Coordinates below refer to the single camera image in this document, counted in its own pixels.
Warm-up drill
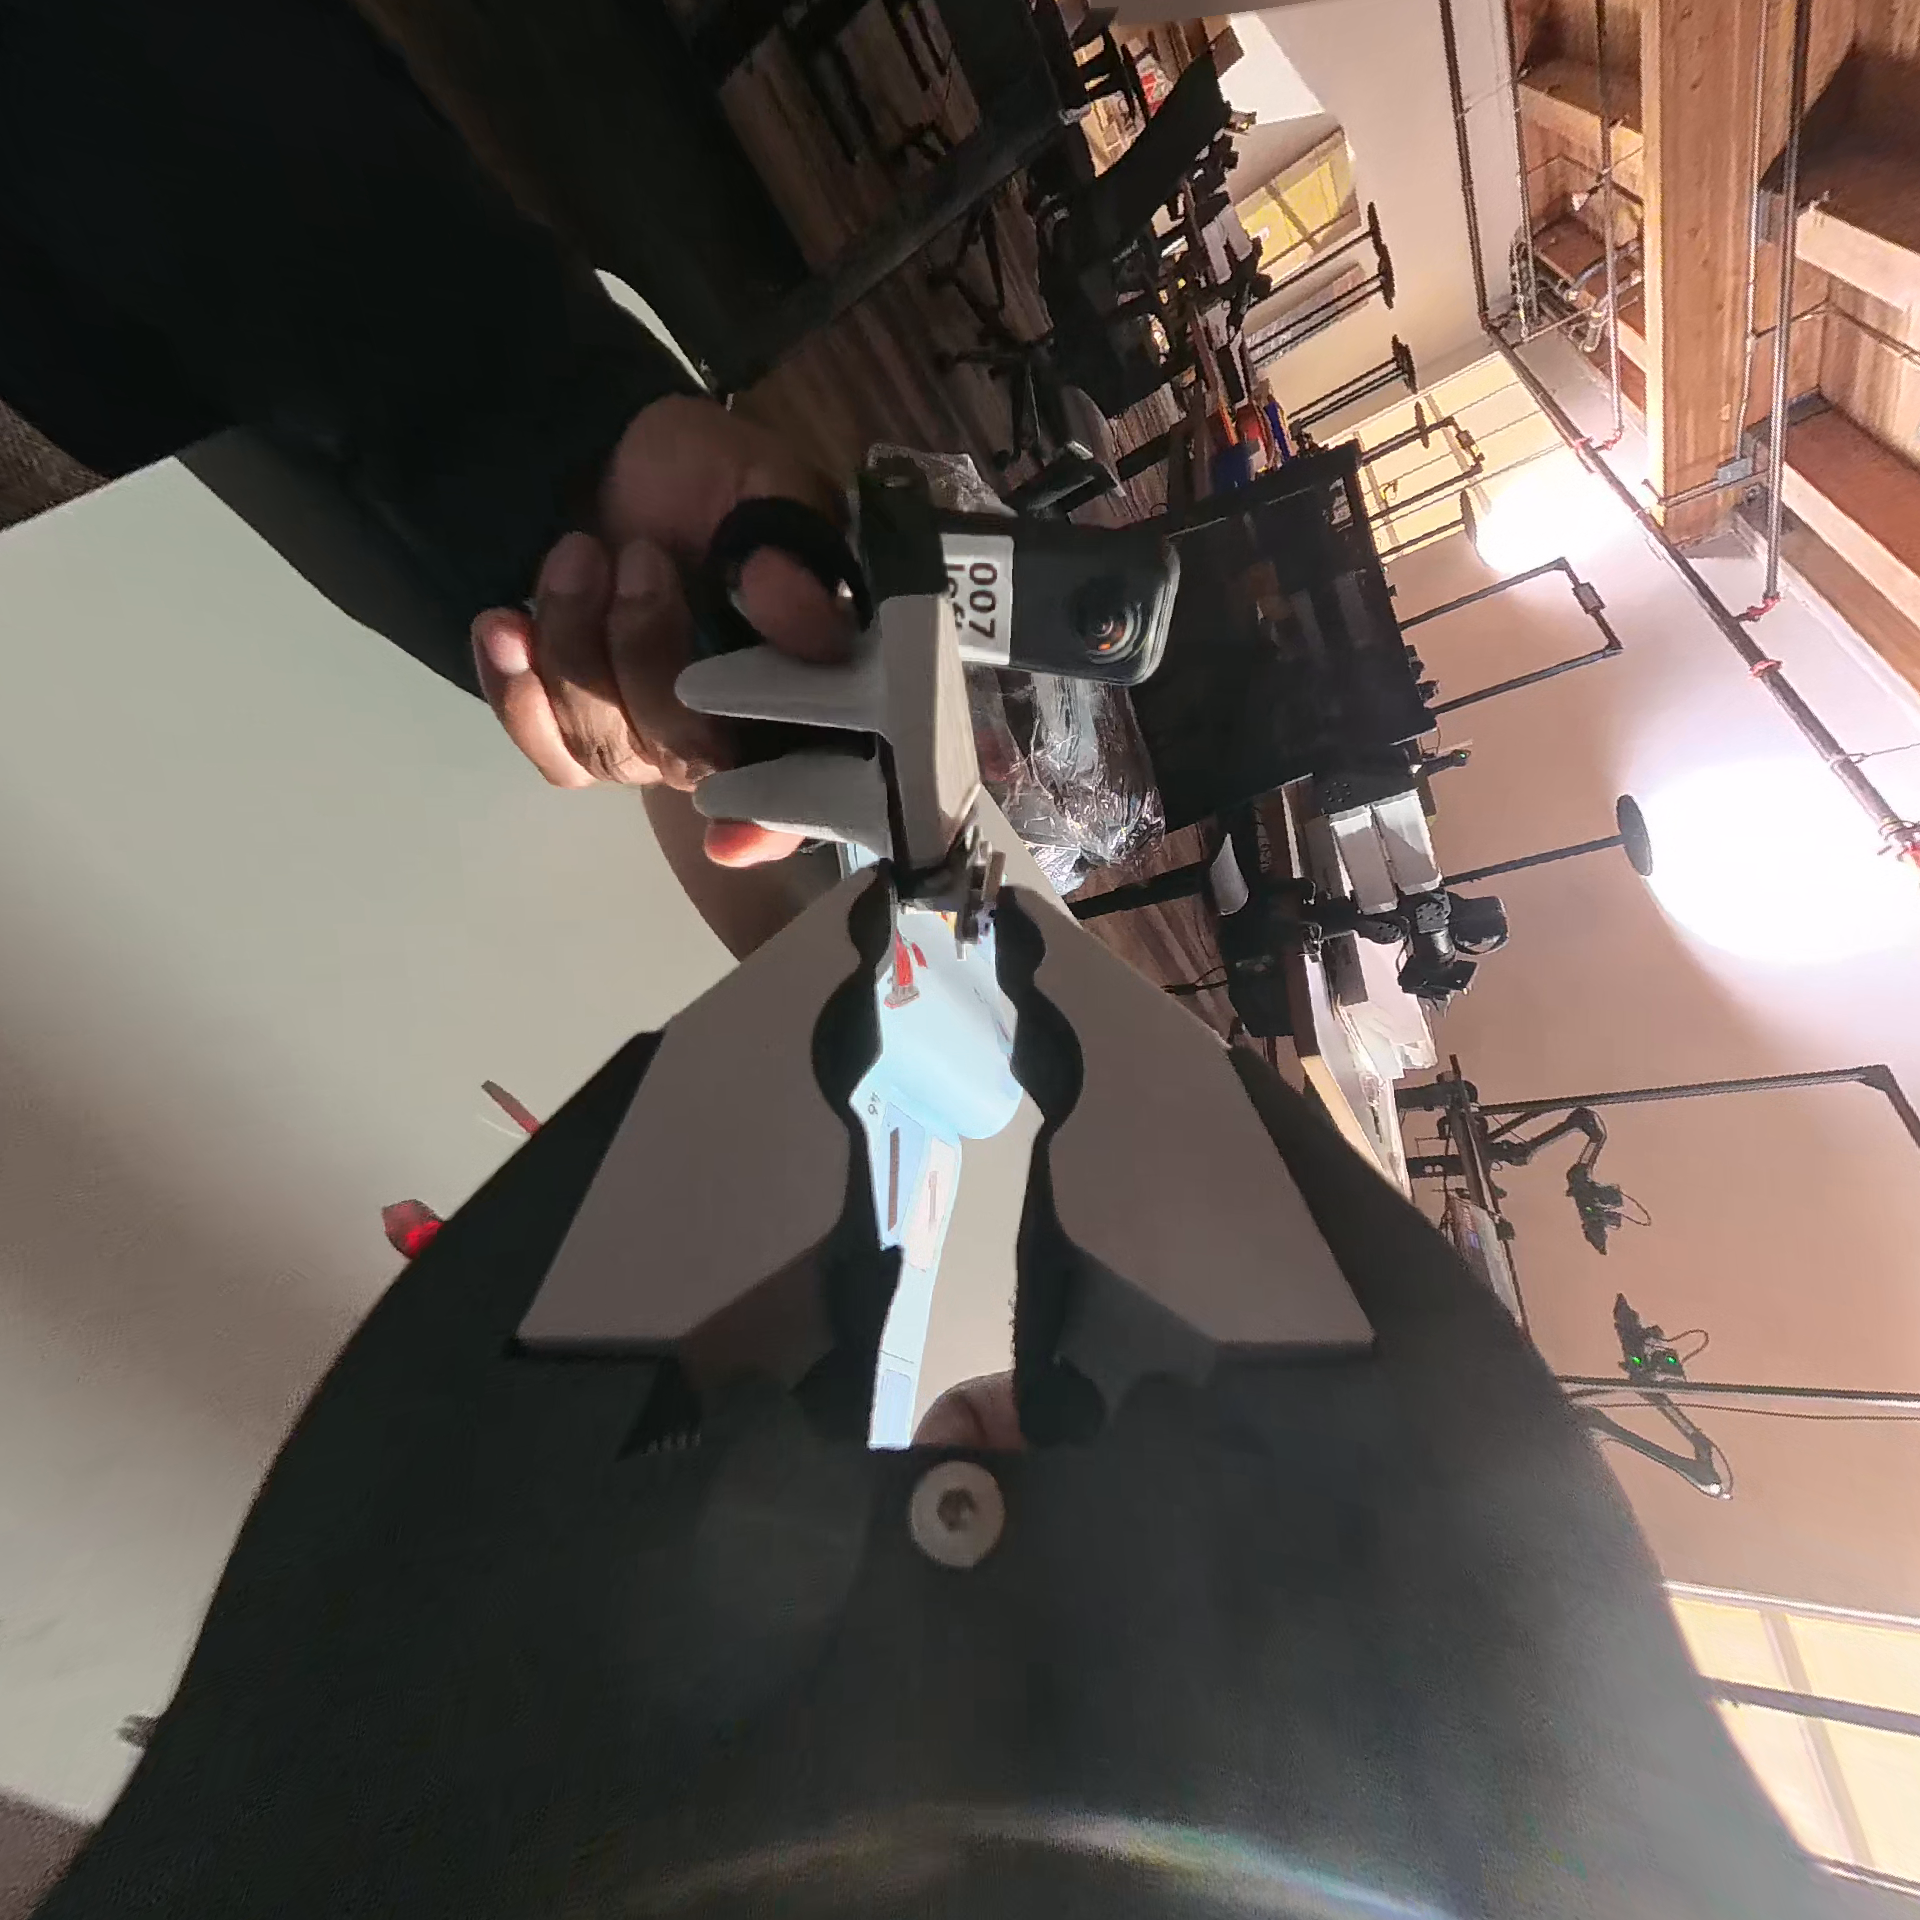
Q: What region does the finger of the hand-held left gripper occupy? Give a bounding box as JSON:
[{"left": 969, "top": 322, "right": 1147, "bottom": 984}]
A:
[
  {"left": 896, "top": 599, "right": 986, "bottom": 898},
  {"left": 931, "top": 599, "right": 1011, "bottom": 898}
]

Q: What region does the light blue instruction booklet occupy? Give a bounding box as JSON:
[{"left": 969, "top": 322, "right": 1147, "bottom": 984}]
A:
[{"left": 849, "top": 883, "right": 1037, "bottom": 1449}]

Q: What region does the light wooden table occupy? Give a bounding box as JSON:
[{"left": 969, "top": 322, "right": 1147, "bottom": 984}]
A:
[{"left": 1296, "top": 899, "right": 1449, "bottom": 1193}]

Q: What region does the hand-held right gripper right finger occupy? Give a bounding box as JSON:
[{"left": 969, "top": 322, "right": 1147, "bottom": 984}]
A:
[{"left": 996, "top": 883, "right": 1376, "bottom": 1397}]

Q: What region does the grey desk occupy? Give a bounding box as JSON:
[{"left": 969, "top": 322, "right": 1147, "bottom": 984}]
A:
[{"left": 0, "top": 269, "right": 1052, "bottom": 1839}]

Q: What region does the bright window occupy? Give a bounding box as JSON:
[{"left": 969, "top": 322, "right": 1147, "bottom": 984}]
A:
[{"left": 1669, "top": 1581, "right": 1920, "bottom": 1883}]

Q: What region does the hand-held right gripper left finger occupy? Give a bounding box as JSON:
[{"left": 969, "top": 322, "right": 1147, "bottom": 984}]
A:
[{"left": 515, "top": 871, "right": 903, "bottom": 1374}]

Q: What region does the person's left hand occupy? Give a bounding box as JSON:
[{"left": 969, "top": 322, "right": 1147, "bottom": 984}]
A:
[{"left": 469, "top": 393, "right": 866, "bottom": 873}]

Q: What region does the black pipe frame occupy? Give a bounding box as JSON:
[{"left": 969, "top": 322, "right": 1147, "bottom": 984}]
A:
[
  {"left": 1476, "top": 1062, "right": 1920, "bottom": 1149},
  {"left": 1411, "top": 555, "right": 1626, "bottom": 706}
]

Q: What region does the black mesh panel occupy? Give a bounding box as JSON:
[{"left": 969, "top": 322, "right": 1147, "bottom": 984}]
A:
[{"left": 1141, "top": 438, "right": 1442, "bottom": 829}]

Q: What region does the wall pipe with red clamps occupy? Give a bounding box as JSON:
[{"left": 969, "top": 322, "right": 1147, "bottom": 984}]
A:
[{"left": 1441, "top": 0, "right": 1920, "bottom": 864}]

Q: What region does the robot arm with grey gripper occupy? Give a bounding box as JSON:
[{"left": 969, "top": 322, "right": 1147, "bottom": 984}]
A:
[{"left": 1296, "top": 771, "right": 1508, "bottom": 1002}]

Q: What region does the person's left forearm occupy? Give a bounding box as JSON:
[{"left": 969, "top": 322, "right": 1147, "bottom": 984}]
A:
[{"left": 0, "top": 0, "right": 714, "bottom": 699}]

